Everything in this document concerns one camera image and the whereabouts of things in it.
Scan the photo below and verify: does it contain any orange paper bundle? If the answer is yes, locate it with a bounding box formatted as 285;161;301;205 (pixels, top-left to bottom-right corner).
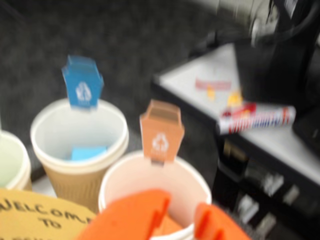
151;214;185;238

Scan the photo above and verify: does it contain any yellow handwritten welcome sign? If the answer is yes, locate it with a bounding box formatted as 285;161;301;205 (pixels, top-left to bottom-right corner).
0;187;98;240

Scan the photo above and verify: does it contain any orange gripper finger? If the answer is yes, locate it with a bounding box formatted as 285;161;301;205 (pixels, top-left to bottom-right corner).
193;202;251;240
76;188;172;240

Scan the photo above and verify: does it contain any blue paper bundle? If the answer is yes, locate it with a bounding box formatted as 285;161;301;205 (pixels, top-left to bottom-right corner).
70;146;109;161

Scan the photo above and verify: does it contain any brown ripple paper cup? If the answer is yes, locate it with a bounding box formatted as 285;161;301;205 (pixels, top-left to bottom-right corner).
29;98;130;214

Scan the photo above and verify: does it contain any white table with black edge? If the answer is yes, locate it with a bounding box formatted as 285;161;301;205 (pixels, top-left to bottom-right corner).
150;41;320;226

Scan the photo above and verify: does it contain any white red snack packet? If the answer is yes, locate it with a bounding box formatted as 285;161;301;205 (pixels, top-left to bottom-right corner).
218;101;298;136

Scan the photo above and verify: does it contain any blue recycling bin label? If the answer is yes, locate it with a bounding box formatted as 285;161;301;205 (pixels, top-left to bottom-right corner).
61;54;105;113

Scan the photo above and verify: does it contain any beige ripple paper cup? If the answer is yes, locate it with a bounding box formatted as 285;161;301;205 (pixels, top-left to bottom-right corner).
0;129;33;191
97;150;213;240

